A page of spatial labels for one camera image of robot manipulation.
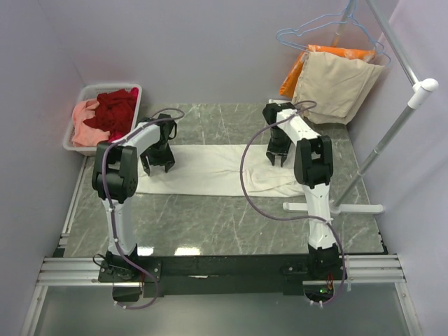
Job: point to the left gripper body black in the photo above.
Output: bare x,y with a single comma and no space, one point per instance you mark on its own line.
159,153

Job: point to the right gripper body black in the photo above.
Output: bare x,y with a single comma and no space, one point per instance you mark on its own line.
280,143

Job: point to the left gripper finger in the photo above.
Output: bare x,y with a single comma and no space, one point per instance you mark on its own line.
146,165
169,164

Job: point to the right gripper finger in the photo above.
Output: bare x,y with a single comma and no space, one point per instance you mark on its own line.
271,157
283,157

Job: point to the white floral print t-shirt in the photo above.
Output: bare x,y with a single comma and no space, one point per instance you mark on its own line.
213,170

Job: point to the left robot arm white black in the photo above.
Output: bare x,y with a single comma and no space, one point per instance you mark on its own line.
115,178

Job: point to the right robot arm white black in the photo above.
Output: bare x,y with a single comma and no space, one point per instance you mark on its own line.
313,169

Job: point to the orange hanging garment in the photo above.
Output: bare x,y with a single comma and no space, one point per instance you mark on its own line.
288,85

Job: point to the dark red garment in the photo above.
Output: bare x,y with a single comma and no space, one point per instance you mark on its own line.
98,121

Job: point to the beige hanging garment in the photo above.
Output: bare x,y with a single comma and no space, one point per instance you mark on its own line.
338,85

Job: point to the aluminium black mounting rail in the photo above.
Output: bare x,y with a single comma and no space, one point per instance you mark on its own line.
221,274

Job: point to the blue wire hanger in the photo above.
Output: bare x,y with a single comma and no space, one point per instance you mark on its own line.
378,47
340,20

